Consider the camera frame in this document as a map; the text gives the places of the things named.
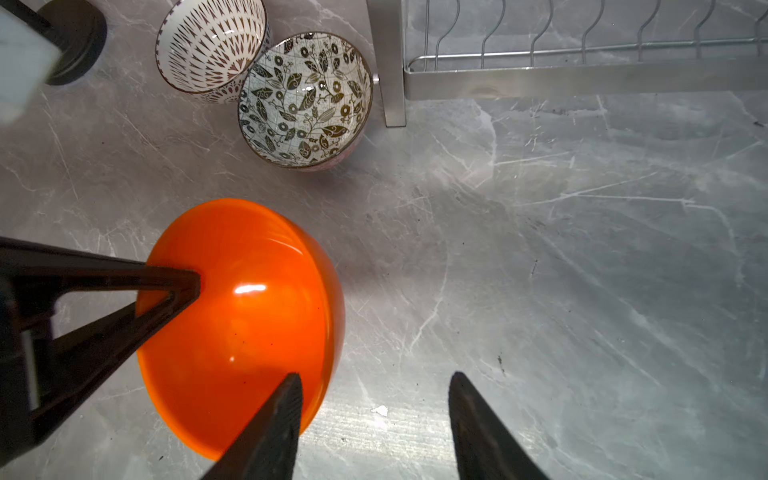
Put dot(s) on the green floral patterned bowl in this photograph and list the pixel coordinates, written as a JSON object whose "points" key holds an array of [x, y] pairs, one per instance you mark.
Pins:
{"points": [[305, 102]]}

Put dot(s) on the orange bowl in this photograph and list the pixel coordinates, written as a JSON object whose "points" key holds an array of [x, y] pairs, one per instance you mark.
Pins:
{"points": [[270, 304]]}

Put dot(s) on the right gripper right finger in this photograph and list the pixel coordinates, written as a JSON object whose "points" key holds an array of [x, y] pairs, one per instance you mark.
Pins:
{"points": [[484, 447]]}

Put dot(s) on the steel two-tier dish rack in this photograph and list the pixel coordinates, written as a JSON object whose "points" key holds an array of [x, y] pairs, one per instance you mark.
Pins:
{"points": [[693, 64]]}

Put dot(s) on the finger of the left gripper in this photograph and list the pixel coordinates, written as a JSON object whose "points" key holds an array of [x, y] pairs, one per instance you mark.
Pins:
{"points": [[45, 379]]}

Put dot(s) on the white red patterned bowl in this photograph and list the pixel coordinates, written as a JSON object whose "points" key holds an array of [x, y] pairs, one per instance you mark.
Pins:
{"points": [[206, 47]]}

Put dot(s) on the black microphone on stand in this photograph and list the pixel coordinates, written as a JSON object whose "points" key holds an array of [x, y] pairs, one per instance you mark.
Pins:
{"points": [[76, 27]]}

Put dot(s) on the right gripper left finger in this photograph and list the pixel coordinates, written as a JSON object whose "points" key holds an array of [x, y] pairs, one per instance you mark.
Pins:
{"points": [[267, 447]]}

